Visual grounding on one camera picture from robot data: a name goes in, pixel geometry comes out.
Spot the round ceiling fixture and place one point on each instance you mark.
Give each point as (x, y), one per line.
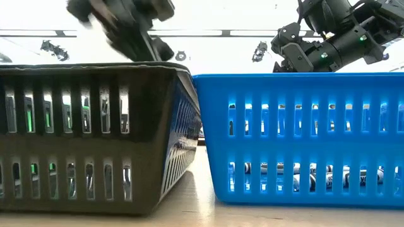
(180, 55)

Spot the black ceiling mounted camera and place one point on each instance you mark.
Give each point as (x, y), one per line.
(260, 51)

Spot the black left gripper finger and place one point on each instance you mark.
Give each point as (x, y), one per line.
(164, 50)
(135, 47)

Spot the black ceiling mounted device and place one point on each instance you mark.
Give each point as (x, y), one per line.
(55, 50)

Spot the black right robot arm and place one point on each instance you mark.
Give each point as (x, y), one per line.
(347, 44)

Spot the blue plastic basket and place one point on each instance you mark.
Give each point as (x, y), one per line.
(217, 151)

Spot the black ceiling light track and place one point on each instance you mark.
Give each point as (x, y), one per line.
(225, 33)

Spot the dark ceiling fixture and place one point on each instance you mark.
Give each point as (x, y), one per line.
(384, 56)

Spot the black plastic basket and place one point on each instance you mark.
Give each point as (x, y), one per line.
(148, 126)

